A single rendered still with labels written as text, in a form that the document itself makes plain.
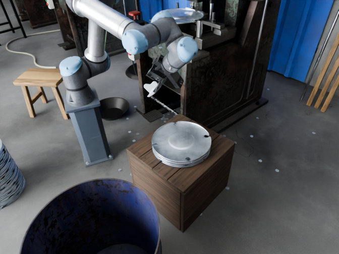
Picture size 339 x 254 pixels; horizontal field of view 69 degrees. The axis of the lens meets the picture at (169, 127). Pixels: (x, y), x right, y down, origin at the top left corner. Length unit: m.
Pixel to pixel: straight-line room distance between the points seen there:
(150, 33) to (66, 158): 1.20
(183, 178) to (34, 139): 1.30
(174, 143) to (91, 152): 0.64
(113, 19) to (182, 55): 0.26
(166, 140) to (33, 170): 0.97
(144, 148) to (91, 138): 0.44
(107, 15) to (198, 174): 0.72
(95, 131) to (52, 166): 0.42
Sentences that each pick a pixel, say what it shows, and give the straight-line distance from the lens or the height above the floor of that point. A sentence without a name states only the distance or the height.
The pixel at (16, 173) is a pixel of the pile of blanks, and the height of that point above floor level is 0.12.
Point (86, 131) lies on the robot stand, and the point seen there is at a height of 0.28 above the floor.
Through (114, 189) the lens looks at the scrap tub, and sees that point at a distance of 1.01.
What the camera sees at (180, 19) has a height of 0.78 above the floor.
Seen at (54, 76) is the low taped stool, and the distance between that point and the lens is 2.11.
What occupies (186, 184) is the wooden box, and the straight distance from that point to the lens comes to 1.08.
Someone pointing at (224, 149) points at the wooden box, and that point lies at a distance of 1.24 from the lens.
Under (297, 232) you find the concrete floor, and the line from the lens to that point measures 1.49.
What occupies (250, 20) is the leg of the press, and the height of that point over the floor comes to 0.74.
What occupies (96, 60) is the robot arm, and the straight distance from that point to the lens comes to 1.39.
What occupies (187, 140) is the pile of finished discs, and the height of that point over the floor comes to 0.39.
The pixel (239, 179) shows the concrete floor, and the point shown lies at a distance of 1.59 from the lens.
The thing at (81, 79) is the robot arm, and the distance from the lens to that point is 1.39.
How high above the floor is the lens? 1.21
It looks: 40 degrees down
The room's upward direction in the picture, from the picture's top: 2 degrees counter-clockwise
